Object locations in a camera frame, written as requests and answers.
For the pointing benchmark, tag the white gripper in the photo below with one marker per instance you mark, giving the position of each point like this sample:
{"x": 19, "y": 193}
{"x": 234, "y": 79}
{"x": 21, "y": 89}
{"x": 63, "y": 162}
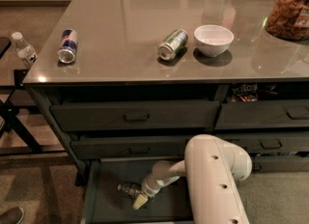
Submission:
{"x": 150, "y": 186}

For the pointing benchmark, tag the clear plastic water bottle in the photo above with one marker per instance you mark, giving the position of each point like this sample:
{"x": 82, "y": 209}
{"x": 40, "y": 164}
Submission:
{"x": 129, "y": 189}

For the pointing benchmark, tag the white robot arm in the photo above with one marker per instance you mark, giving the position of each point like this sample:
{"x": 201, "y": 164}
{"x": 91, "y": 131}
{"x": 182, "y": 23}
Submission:
{"x": 212, "y": 167}

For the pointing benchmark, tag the open bottom left drawer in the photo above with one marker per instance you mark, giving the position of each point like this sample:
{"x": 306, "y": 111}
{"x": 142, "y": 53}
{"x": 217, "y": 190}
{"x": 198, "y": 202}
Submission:
{"x": 105, "y": 204}

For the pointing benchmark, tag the middle left drawer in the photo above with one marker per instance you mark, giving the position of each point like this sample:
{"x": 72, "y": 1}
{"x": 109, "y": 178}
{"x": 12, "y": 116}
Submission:
{"x": 135, "y": 146}

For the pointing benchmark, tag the top left drawer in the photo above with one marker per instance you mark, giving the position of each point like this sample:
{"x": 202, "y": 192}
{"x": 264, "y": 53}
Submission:
{"x": 121, "y": 115}

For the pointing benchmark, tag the bottom right drawer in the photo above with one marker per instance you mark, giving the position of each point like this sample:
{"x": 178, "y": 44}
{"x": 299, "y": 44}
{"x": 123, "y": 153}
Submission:
{"x": 280, "y": 164}

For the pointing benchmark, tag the dark grey cabinet counter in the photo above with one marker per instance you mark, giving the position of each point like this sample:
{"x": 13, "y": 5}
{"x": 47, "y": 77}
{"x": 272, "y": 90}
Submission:
{"x": 117, "y": 60}

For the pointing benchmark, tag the snack bag in drawer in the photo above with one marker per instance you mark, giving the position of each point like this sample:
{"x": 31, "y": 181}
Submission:
{"x": 248, "y": 92}

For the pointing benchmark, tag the middle right drawer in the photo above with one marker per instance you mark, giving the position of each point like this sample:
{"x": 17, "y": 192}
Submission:
{"x": 283, "y": 143}

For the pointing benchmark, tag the water bottle on side table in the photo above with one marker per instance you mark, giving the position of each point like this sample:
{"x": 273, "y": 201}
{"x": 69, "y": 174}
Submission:
{"x": 25, "y": 51}

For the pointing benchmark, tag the dark shoe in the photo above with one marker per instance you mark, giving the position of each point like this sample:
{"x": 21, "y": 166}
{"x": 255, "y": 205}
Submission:
{"x": 12, "y": 216}

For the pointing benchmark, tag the black side table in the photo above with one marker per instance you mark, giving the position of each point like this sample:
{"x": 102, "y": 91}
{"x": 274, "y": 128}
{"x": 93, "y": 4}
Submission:
{"x": 19, "y": 99}

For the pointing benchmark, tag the green silver soda can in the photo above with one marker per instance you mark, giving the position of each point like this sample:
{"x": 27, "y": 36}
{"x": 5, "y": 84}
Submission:
{"x": 172, "y": 45}

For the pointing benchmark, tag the blue silver energy drink can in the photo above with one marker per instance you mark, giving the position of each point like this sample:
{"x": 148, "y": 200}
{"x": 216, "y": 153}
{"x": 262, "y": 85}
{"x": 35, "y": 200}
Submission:
{"x": 68, "y": 47}

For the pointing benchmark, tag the white ceramic bowl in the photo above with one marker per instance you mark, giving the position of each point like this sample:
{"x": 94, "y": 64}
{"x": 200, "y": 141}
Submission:
{"x": 212, "y": 40}

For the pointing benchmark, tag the clear snack jar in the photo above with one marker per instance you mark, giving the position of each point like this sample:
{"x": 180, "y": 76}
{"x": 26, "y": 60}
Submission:
{"x": 289, "y": 20}

